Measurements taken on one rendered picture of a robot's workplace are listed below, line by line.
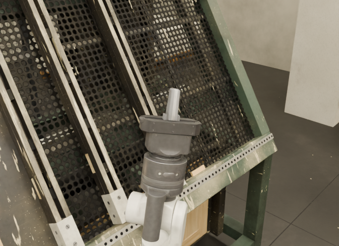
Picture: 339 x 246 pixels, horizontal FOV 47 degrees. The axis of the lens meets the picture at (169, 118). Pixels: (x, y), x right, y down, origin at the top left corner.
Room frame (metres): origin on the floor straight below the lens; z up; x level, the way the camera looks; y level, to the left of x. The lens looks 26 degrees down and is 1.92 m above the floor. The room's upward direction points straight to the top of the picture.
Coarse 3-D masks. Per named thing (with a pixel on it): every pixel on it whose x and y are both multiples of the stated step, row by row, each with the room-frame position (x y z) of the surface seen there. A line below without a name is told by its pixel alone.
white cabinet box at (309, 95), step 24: (312, 0) 4.12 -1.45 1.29; (336, 0) 3.95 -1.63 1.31; (312, 24) 4.09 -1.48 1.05; (336, 24) 3.93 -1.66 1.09; (312, 48) 4.06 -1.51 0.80; (336, 48) 3.90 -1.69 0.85; (312, 72) 4.04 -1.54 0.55; (336, 72) 3.87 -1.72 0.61; (288, 96) 4.20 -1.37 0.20; (312, 96) 4.01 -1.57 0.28; (336, 96) 3.83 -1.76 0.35; (312, 120) 3.98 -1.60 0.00; (336, 120) 3.94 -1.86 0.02
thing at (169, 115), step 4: (172, 88) 0.72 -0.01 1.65; (172, 92) 0.71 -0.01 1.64; (168, 96) 0.72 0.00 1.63; (172, 96) 0.70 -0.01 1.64; (168, 100) 0.71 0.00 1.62; (172, 100) 0.70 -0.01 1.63; (168, 104) 0.71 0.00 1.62; (172, 104) 0.70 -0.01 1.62; (168, 108) 0.70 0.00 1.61; (172, 108) 0.70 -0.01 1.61; (168, 112) 0.70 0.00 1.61; (172, 112) 0.69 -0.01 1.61; (164, 116) 0.70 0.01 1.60; (168, 116) 0.69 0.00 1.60; (172, 116) 0.69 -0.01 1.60
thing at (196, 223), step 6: (204, 204) 1.86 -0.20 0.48; (192, 210) 1.78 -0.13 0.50; (198, 210) 1.82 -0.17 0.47; (204, 210) 1.86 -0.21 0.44; (192, 216) 1.78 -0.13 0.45; (198, 216) 1.82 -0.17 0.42; (204, 216) 1.86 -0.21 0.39; (186, 222) 1.75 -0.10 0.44; (192, 222) 1.79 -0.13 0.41; (198, 222) 1.83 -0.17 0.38; (204, 222) 1.86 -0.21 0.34; (186, 228) 1.75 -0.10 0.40; (192, 228) 1.79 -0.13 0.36; (198, 228) 1.83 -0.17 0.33; (204, 228) 1.86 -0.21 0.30; (186, 234) 1.75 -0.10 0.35; (192, 234) 1.78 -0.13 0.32; (198, 234) 1.82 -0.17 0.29; (186, 240) 1.75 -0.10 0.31; (192, 240) 1.78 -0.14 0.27
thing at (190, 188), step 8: (272, 136) 1.95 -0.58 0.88; (256, 144) 1.84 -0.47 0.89; (248, 152) 1.78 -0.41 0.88; (232, 160) 1.68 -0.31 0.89; (216, 168) 1.60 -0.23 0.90; (224, 168) 1.63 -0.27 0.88; (208, 176) 1.54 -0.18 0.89; (192, 184) 1.47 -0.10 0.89; (200, 184) 1.49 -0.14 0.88; (184, 192) 1.42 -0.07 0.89; (128, 224) 1.20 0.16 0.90; (136, 224) 1.22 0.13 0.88; (120, 232) 1.16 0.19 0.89; (128, 232) 1.18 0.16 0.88; (104, 240) 1.11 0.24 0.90; (112, 240) 1.13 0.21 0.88
